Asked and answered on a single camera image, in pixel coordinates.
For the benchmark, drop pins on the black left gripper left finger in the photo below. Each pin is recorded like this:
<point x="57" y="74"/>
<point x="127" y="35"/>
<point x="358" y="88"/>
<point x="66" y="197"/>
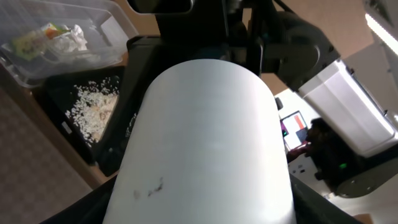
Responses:
<point x="90" y="209"/>

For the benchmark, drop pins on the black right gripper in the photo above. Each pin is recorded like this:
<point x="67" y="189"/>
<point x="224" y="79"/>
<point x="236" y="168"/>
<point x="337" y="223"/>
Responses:
<point x="192" y="30"/>

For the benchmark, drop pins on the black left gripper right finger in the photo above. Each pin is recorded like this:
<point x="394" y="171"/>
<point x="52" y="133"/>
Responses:
<point x="312" y="208"/>

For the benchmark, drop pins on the white cup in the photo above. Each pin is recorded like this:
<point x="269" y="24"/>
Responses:
<point x="206" y="147"/>

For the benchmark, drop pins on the white tissue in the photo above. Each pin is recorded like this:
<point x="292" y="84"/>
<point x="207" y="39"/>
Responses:
<point x="70" y="40"/>

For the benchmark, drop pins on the green orange snack wrapper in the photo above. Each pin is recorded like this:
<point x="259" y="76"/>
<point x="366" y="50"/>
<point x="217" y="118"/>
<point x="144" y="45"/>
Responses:
<point x="32" y="44"/>

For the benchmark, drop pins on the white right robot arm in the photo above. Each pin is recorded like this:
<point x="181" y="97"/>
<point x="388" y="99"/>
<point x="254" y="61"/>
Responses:
<point x="353" y="142"/>

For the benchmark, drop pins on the seated person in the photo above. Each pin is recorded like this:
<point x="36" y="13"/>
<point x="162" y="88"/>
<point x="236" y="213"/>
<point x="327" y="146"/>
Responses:
<point x="330" y="154"/>

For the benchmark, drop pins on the brown serving tray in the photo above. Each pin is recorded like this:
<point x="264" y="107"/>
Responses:
<point x="36" y="181"/>

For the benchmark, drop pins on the computer monitor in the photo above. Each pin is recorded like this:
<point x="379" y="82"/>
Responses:
<point x="294" y="130"/>

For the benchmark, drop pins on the black rectangular tray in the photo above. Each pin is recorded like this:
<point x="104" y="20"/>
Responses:
<point x="55" y="97"/>

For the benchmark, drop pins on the rice and nuts pile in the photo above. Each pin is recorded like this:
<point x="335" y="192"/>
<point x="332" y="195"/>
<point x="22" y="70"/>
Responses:
<point x="93" y="107"/>

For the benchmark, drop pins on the clear plastic bin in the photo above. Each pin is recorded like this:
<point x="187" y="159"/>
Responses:
<point x="105" y="25"/>

